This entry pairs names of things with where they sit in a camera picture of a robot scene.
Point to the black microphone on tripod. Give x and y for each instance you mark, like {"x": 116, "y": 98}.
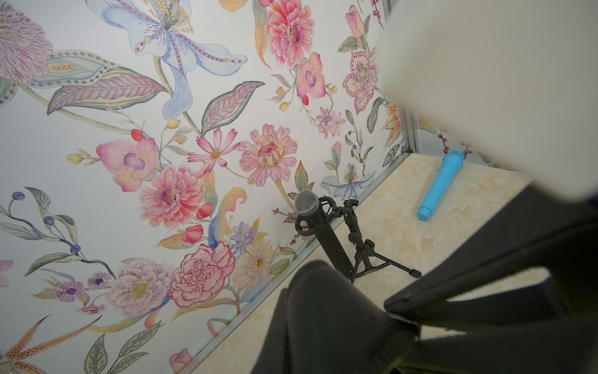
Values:
{"x": 315, "y": 216}

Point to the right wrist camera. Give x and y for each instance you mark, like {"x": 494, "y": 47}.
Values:
{"x": 515, "y": 79}

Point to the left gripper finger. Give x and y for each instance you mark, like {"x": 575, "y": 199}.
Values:
{"x": 519, "y": 296}

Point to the blue toy microphone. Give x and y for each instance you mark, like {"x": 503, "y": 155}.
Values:
{"x": 451, "y": 164}

